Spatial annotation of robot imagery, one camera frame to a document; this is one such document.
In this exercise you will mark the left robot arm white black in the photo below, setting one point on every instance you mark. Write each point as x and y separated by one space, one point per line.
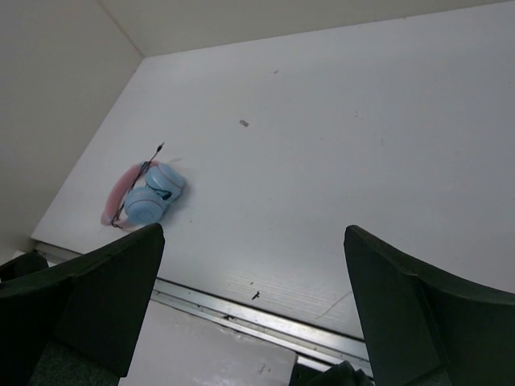
22 265

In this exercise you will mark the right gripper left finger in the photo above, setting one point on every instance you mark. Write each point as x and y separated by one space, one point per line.
78 322

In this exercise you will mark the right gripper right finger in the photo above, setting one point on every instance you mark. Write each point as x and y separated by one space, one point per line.
423 325

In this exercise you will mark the aluminium front rail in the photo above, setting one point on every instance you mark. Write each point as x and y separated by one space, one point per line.
305 306

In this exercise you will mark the pink blue cat-ear headphones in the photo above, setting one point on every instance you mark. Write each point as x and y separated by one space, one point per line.
142 195

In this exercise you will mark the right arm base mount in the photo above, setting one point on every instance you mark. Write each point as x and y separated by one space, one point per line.
311 371

